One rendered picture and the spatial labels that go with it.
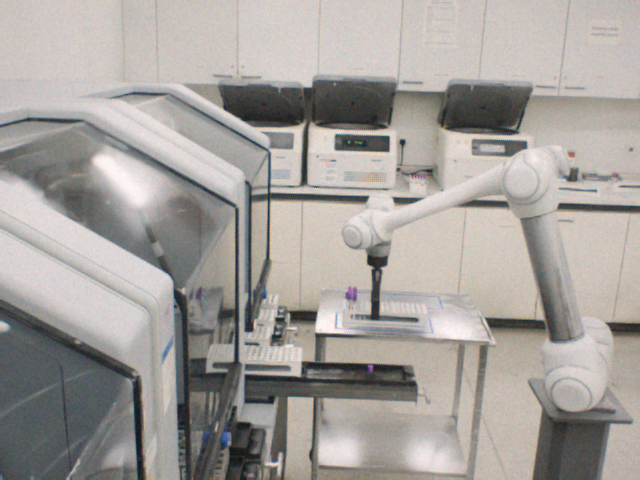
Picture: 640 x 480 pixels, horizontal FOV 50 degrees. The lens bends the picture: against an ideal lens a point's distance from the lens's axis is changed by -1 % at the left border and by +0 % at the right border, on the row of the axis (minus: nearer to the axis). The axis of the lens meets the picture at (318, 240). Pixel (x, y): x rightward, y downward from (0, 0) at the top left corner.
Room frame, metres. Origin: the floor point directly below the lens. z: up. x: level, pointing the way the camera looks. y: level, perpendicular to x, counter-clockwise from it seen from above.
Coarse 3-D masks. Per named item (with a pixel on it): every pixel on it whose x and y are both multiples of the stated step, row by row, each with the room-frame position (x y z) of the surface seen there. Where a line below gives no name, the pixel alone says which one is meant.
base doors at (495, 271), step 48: (288, 240) 4.20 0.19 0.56; (336, 240) 4.19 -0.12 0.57; (432, 240) 4.19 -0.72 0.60; (480, 240) 4.19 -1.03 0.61; (576, 240) 4.18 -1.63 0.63; (624, 240) 4.18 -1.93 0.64; (288, 288) 4.20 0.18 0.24; (336, 288) 4.19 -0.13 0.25; (384, 288) 4.19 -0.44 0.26; (432, 288) 4.19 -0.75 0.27; (480, 288) 4.19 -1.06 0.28; (528, 288) 4.18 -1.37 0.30; (576, 288) 4.18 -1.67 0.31; (624, 288) 4.18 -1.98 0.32
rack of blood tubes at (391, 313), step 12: (348, 312) 2.25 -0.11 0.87; (360, 312) 2.24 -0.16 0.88; (384, 312) 2.24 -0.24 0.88; (396, 312) 2.24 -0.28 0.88; (408, 312) 2.24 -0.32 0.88; (420, 312) 2.25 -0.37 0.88; (348, 324) 2.25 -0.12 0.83; (360, 324) 2.24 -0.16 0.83; (384, 324) 2.24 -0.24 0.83; (396, 324) 2.24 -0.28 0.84; (408, 324) 2.23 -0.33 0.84; (420, 324) 2.23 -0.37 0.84
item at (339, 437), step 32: (320, 320) 2.29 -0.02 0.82; (448, 320) 2.33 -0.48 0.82; (480, 320) 2.34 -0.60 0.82; (320, 352) 2.19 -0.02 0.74; (480, 352) 2.17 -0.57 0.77; (480, 384) 2.16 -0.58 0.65; (320, 416) 2.61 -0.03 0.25; (352, 416) 2.56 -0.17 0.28; (384, 416) 2.57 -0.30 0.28; (416, 416) 2.58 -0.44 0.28; (448, 416) 2.58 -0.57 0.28; (480, 416) 2.16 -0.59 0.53; (320, 448) 2.32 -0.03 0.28; (352, 448) 2.32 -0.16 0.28; (384, 448) 2.33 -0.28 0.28; (416, 448) 2.34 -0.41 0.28; (448, 448) 2.34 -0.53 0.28
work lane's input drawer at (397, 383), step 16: (304, 368) 1.91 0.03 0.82; (320, 368) 1.95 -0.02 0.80; (336, 368) 1.95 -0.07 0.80; (352, 368) 1.95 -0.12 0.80; (384, 368) 1.96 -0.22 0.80; (400, 368) 1.96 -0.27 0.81; (256, 384) 1.85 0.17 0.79; (272, 384) 1.85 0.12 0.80; (288, 384) 1.85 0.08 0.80; (304, 384) 1.84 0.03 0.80; (320, 384) 1.84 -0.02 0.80; (336, 384) 1.84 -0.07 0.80; (352, 384) 1.85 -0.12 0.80; (368, 384) 1.85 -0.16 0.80; (384, 384) 1.85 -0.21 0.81; (400, 384) 1.85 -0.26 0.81; (416, 384) 1.86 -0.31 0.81; (384, 400) 1.84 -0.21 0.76; (400, 400) 1.84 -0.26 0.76; (416, 400) 1.84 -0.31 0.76
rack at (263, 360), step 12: (252, 348) 1.95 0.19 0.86; (264, 348) 1.95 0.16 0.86; (276, 348) 1.96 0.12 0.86; (288, 348) 1.96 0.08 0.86; (300, 348) 1.96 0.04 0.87; (252, 360) 1.86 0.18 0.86; (264, 360) 1.87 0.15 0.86; (276, 360) 1.87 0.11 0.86; (288, 360) 1.87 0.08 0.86; (300, 360) 1.87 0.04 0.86; (252, 372) 1.86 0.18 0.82; (264, 372) 1.86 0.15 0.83; (276, 372) 1.86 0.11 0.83; (288, 372) 1.86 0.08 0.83; (300, 372) 1.87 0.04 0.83
